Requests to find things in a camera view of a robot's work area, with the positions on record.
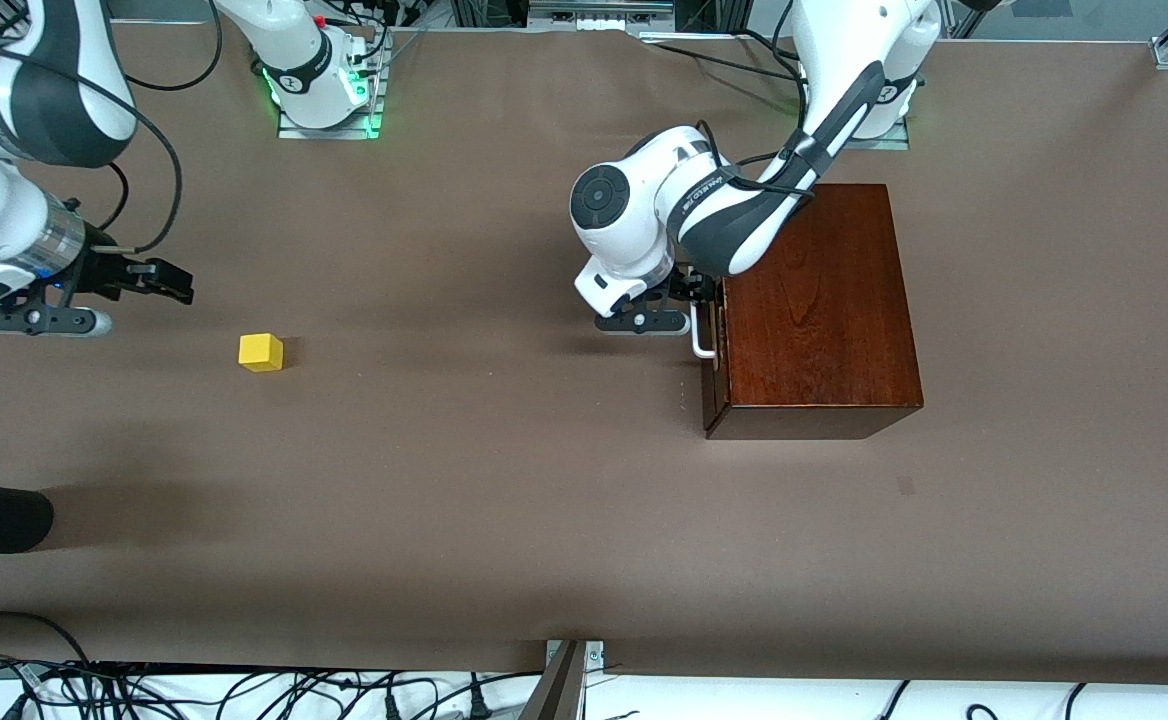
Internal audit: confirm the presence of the yellow wooden block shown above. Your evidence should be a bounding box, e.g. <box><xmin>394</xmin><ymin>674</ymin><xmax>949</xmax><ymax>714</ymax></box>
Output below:
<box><xmin>238</xmin><ymin>333</ymin><xmax>285</xmax><ymax>374</ymax></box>

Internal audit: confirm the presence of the thick black cable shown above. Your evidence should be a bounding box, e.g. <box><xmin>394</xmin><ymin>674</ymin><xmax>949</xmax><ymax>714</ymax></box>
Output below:
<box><xmin>644</xmin><ymin>38</ymin><xmax>807</xmax><ymax>86</ymax></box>

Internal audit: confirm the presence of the aluminium rail with sockets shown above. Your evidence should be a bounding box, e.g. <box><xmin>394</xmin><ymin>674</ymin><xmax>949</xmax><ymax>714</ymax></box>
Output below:
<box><xmin>527</xmin><ymin>0</ymin><xmax>677</xmax><ymax>31</ymax></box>

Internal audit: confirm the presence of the metal table bracket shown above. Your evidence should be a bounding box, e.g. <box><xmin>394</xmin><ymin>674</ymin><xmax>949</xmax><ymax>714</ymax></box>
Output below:
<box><xmin>519</xmin><ymin>640</ymin><xmax>605</xmax><ymax>720</ymax></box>

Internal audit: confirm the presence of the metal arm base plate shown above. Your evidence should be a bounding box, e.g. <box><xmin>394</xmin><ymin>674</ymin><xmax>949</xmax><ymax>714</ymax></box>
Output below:
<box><xmin>849</xmin><ymin>120</ymin><xmax>913</xmax><ymax>151</ymax></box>
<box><xmin>277</xmin><ymin>60</ymin><xmax>387</xmax><ymax>141</ymax></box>

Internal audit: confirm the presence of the dark brown wooden cabinet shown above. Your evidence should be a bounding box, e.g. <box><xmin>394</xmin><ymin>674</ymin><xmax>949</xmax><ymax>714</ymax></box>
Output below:
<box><xmin>701</xmin><ymin>183</ymin><xmax>925</xmax><ymax>441</ymax></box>

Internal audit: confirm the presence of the thin black cable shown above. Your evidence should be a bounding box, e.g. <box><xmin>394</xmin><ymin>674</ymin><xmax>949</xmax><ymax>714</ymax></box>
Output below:
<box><xmin>742</xmin><ymin>28</ymin><xmax>807</xmax><ymax>61</ymax></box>

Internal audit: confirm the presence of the brown paper table cover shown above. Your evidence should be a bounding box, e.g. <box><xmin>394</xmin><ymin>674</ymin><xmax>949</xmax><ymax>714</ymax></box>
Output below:
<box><xmin>0</xmin><ymin>22</ymin><xmax>1168</xmax><ymax>686</ymax></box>

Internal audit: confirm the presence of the black looped cable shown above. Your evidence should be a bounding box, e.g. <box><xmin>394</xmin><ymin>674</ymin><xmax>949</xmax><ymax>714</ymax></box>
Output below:
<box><xmin>0</xmin><ymin>612</ymin><xmax>95</xmax><ymax>669</ymax></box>

